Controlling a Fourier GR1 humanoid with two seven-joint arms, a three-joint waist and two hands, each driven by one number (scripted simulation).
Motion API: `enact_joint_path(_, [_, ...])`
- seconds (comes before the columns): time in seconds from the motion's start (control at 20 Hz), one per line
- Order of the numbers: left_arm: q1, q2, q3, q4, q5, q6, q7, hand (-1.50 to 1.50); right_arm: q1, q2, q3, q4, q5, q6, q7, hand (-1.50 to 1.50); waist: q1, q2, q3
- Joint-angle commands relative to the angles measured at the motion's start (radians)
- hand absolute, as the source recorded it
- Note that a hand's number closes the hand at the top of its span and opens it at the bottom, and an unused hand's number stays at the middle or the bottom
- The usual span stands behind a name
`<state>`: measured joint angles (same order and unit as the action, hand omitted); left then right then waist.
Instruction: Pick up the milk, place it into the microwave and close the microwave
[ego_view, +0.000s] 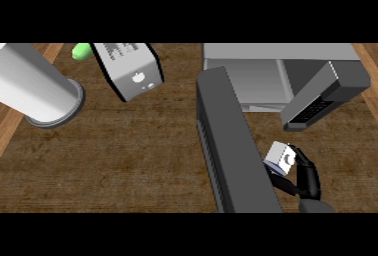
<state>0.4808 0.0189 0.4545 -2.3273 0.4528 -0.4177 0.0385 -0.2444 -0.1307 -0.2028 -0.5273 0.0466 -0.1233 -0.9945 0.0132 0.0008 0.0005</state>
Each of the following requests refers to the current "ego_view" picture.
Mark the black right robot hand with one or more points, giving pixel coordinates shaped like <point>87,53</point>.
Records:
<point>307,180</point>

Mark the white milk carton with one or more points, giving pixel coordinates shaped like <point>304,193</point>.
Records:
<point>279,156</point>

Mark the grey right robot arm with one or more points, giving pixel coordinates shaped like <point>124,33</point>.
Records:
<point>314,206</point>

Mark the dark grey microwave door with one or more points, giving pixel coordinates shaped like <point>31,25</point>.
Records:
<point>230,146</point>

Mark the grey microwave body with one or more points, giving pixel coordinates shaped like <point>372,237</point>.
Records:
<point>274,70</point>

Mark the grey toaster with black sides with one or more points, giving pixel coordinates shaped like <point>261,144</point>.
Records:
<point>130,68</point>

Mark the green rounded object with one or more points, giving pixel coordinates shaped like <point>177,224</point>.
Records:
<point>81,51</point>

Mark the white cylindrical appliance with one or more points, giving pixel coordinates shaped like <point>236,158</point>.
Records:
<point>34,86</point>

